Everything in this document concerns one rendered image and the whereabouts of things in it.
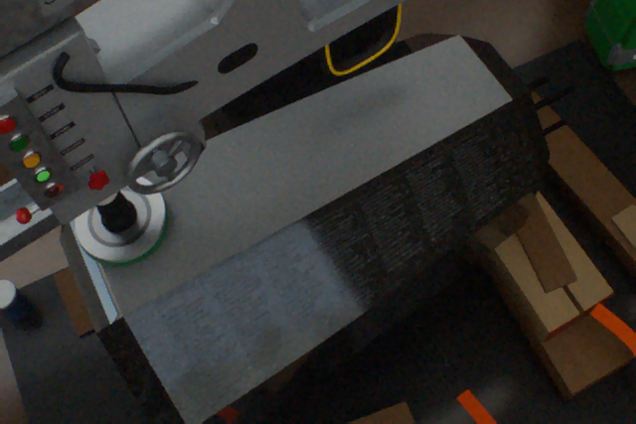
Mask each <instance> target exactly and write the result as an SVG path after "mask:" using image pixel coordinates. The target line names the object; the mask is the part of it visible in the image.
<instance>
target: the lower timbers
mask: <svg viewBox="0 0 636 424"><path fill-rule="evenodd" d="M537 114H538V117H539V121H540V124H541V127H542V130H543V129H545V128H547V127H549V126H551V125H553V124H554V123H556V122H558V121H559V120H560V118H559V117H558V116H557V115H556V114H555V112H554V111H553V110H552V109H551V108H550V107H549V106H546V107H544V108H542V109H538V110H537ZM545 139H546V142H547V146H548V149H549V152H550V158H549V161H548V164H547V167H546V169H545V175H546V176H547V177H548V178H549V179H550V181H551V182H552V184H553V185H554V186H555V187H556V188H557V189H558V190H559V191H560V192H561V193H562V194H563V195H564V196H565V197H566V199H567V201H568V202H569V203H570V204H571V205H572V206H573V207H574V208H575V209H576V210H577V211H578V212H579V213H580V215H581V217H582V218H583V219H584V220H585V221H586V222H587V223H588V224H589V225H590V226H591V228H592V229H593V230H594V231H595V232H596V233H597V234H598V236H599V237H600V239H601V240H602V241H603V242H604V243H605V244H606V245H607V246H608V247H609V249H610V250H611V251H613V252H614V254H615V255H616V256H617V258H618V259H619V260H620V261H621V262H622V263H623V264H624V266H625V267H626V268H627V269H628V270H629V271H630V273H631V275H632V276H633V277H635V278H636V251H635V250H634V249H633V248H632V247H631V246H630V244H629V242H628V241H627V240H626V239H625V237H624V236H623V235H622V234H621V233H620V231H619V230H618V229H617V228H616V227H615V226H614V225H613V222H612V221H611V219H612V218H613V217H614V216H615V215H617V214H619V213H620V212H623V211H624V210H625V209H627V208H629V207H630V206H632V205H633V206H634V207H635V208H636V201H635V200H634V199H633V197H632V196H631V195H630V194H629V193H628V192H627V191H626V190H625V188H624V187H623V186H622V185H621V184H620V183H619V182H618V181H617V180H616V179H615V177H614V176H613V175H612V174H611V173H610V172H609V171H608V170H607V169H606V168H605V167H604V165H603V164H602V163H601V162H600V161H599V160H598V159H597V158H596V157H595V156H594V155H593V154H592V152H591V151H590V150H589V149H588V148H587V147H586V146H585V145H584V144H583V143H582V142H581V140H580V139H579V138H578V137H577V136H576V134H575V133H574V132H573V131H572V130H571V129H570V128H569V127H568V126H567V125H564V126H562V127H561V128H560V129H558V130H556V131H554V132H552V133H550V134H548V135H546V136H545ZM480 262H481V264H482V265H483V267H484V268H485V271H486V273H487V275H488V276H489V278H490V279H491V281H492V282H493V284H494V285H495V287H496V288H497V290H498V291H499V293H500V295H501V296H502V298H503V299H504V300H503V301H504V302H505V304H506V305H507V307H508V308H509V310H510V311H511V313H512V314H513V316H514V318H515V319H516V322H517V324H518V325H519V327H520V328H521V330H522V331H523V333H525V335H526V338H527V340H528V341H529V343H530V344H531V346H532V347H533V349H534V350H535V353H536V354H537V356H538V357H539V359H540V360H541V362H542V363H543V366H544V368H545V369H546V370H547V371H548V373H549V374H550V378H551V379H552V381H553V382H554V383H555V384H556V388H557V389H558V391H559V392H560V393H561V395H562V398H563V399H564V400H565V401H567V400H569V399H571V398H573V397H574V396H576V395H577V394H579V393H580V392H581V391H582V390H583V389H585V388H587V387H589V386H591V385H593V384H594V383H595V382H597V381H599V380H601V379H603V378H604V377H606V376H608V375H609V374H611V373H613V372H614V371H616V370H618V369H620V368H622V367H623V366H624V365H626V364H627V363H629V362H630V361H631V360H632V359H633V358H634V357H635V356H634V354H633V352H632V351H631V349H630V348H629V347H628V346H626V345H625V344H624V342H623V341H622V340H621V339H619V338H618V336H617V335H614V334H613V333H612V332H611V331H610V330H609V329H608V328H606V327H605V326H604V324H602V323H600V322H598V321H597V320H596V318H594V317H593V316H592V315H590V314H588V315H586V317H584V318H582V319H581V320H579V322H577V321H575V322H574V323H573V325H572V326H570V327H568V328H567V329H566V330H564V331H562V332H560V333H559V334H557V335H555V336H553V337H551V338H550V339H548V340H546V341H544V342H543V343H542V340H541V339H540V337H539V336H538V334H537V333H536V332H535V330H534V327H533V326H532V324H531V323H530V321H529V320H528V319H527V318H526V317H525V315H524V314H523V313H524V312H523V311H522V309H521V308H520V306H519V305H518V304H517V302H516V301H515V299H514V298H513V296H512V295H511V292H510V290H509V289H508V288H507V286H506V285H505V283H504V282H503V280H502V279H501V277H500V276H499V274H498V273H497V272H496V270H495V269H494V267H493V264H492V263H491V261H490V260H489V259H488V257H487V256H485V257H483V258H482V259H481V260H480Z"/></svg>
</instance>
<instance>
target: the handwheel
mask: <svg viewBox="0 0 636 424"><path fill-rule="evenodd" d="M173 141H177V142H176V143H175V144H174V145H172V146H171V148H170V149H169V150H168V149H161V148H160V147H159V146H161V145H163V144H166V143H169V142H173ZM187 142H188V143H189V144H190V145H191V153H190V157H189V159H188V161H187V162H186V163H185V164H184V165H183V166H182V167H181V168H180V169H179V170H178V171H177V172H176V173H173V171H174V170H175V169H176V167H177V161H176V160H175V158H174V157H175V156H176V155H177V152H178V151H180V150H181V149H182V148H183V147H184V146H185V144H186V143H187ZM200 153H201V144H200V141H199V139H198V138H197V137H196V136H195V135H194V134H192V133H190V132H187V131H171V132H167V133H164V134H161V135H159V136H157V137H155V138H149V139H147V140H146V141H145V144H144V145H143V147H142V148H141V149H140V150H139V151H138V152H137V153H136V154H135V155H134V156H133V158H132V159H131V161H130V163H129V165H128V167H127V171H126V182H127V185H128V187H129V188H130V189H131V190H132V191H134V193H137V194H141V195H153V194H157V193H161V192H163V191H166V190H168V189H170V188H172V187H174V186H175V185H177V184H178V183H180V182H181V181H182V180H183V178H184V177H186V176H188V175H189V174H190V172H191V171H192V170H193V169H194V167H195V166H196V164H197V163H198V160H199V158H200ZM149 154H150V156H151V159H150V161H149V163H145V164H141V165H140V163H141V162H142V161H143V160H144V159H145V158H146V157H147V156H148V155H149ZM149 171H154V172H155V174H156V175H157V176H159V177H164V176H165V177H166V180H165V181H163V182H160V183H157V184H154V185H140V184H138V183H137V182H136V180H135V175H136V174H140V173H145V172H149Z"/></svg>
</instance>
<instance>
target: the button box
mask: <svg viewBox="0 0 636 424"><path fill-rule="evenodd" d="M4 116H15V117H16V118H17V119H18V124H17V126H16V128H15V129H14V130H12V131H11V132H8V133H5V134H0V160H1V161H2V162H3V163H4V164H5V167H6V168H7V169H8V170H9V171H10V172H11V173H12V175H13V177H14V178H15V179H16V180H17V181H18V183H19V184H20V185H21V186H22V188H23V189H24V191H25V192H26V193H27V194H28V195H29V196H30V197H31V199H32V201H33V202H34V203H35V204H36V205H37V207H38V208H39V209H40V210H41V211H42V212H43V211H45V210H46V209H48V208H50V207H52V206H53V205H54V204H56V203H57V202H59V201H61V200H62V199H64V198H66V197H67V196H68V195H70V194H71V193H73V192H75V191H77V190H78V189H79V188H80V186H79V185H78V183H77V181H76V180H75V179H74V177H73V176H72V174H71V173H70V172H69V170H68V167H67V166H66V165H65V163H64V162H63V161H62V159H61V158H60V156H59V155H58V154H57V152H56V149H55V148H54V147H53V145H52V144H51V142H50V141H49V140H48V138H47V136H46V134H45V133H44V131H43V130H42V129H41V127H40V126H39V123H38V122H37V120H36V119H35V117H34V116H33V115H32V113H31V111H30V109H29V108H28V106H27V105H26V104H25V102H24V100H23V99H22V98H21V96H20V95H19V93H18V92H17V89H16V88H12V89H10V90H9V91H7V92H5V93H4V94H2V95H0V119H1V118H3V117H4ZM18 134H26V135H28V136H29V137H30V143H29V145H28V146H27V147H26V148H25V149H24V150H22V151H19V152H14V151H11V150H10V149H9V147H8V144H9V141H10V140H11V139H12V138H13V137H15V136H16V135H18ZM30 152H39V153H41V154H42V161H41V162H40V163H39V164H38V165H37V166H36V167H33V168H30V169H27V168H23V166H22V159H23V157H24V156H25V155H26V154H28V153H30ZM43 168H50V169H52V170H53V172H54V174H53V177H52V178H51V179H50V180H49V181H47V182H46V183H43V184H36V183H34V181H33V176H34V174H35V173H36V172H37V171H39V170H41V169H43ZM53 183H61V184H62V185H63V186H64V189H63V191H62V192H61V193H60V194H59V195H58V196H56V197H54V198H51V199H49V198H46V197H45V196H44V191H45V189H46V188H47V187H48V186H49V185H51V184H53Z"/></svg>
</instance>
